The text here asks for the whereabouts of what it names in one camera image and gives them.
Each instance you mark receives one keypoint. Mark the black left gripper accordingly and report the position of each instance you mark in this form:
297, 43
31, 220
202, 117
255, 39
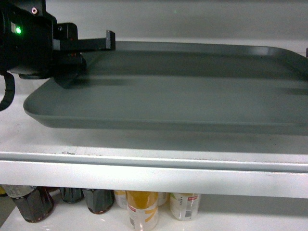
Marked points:
32, 46

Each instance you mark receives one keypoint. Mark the grey rectangular serving tray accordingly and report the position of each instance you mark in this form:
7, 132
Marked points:
181, 86

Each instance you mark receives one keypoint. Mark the white metal shelf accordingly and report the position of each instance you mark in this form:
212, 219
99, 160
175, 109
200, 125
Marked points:
195, 162

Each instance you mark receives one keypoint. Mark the dark bottle rear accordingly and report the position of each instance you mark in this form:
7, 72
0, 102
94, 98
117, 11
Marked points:
71, 195

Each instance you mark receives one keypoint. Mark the white bottle behind yellow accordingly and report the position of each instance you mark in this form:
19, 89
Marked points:
120, 198

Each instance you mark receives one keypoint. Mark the dark brown drink bottle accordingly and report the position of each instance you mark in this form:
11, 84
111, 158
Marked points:
99, 201

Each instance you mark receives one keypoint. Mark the dark tea bottle white label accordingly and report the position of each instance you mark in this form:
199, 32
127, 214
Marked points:
34, 202

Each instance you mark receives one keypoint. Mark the white bottle rear middle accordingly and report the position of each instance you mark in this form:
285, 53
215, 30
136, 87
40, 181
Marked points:
163, 197

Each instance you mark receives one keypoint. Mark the yellow white drink bottle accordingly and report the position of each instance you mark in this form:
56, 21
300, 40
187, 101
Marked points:
142, 209

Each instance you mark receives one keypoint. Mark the white green label bottle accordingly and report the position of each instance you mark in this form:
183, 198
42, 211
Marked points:
184, 206

